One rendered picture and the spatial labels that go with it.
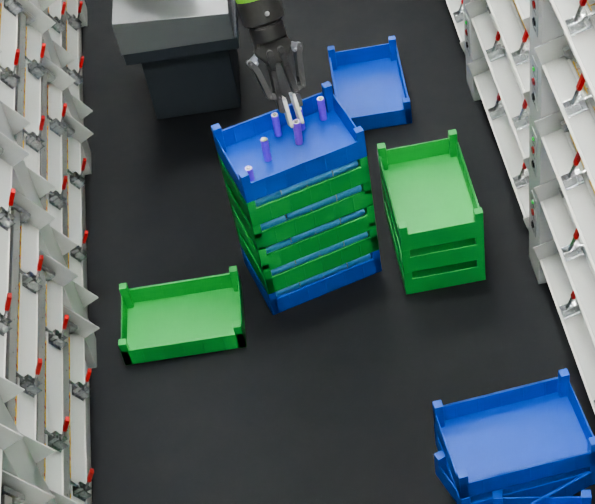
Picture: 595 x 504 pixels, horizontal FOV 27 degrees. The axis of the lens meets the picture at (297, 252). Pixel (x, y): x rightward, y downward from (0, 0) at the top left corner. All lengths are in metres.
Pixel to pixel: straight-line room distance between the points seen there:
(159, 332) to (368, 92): 0.99
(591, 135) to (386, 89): 1.29
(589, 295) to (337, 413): 0.64
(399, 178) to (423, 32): 0.80
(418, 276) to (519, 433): 0.58
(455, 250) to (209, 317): 0.63
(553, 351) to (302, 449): 0.63
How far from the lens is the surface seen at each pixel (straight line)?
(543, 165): 2.83
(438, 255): 3.03
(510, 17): 3.07
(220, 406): 2.98
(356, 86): 3.68
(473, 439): 2.75
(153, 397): 3.03
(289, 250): 2.98
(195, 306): 3.17
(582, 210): 2.60
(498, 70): 3.24
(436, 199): 3.10
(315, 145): 2.92
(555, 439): 2.75
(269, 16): 2.68
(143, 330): 3.16
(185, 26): 3.45
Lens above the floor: 2.38
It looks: 47 degrees down
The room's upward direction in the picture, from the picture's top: 11 degrees counter-clockwise
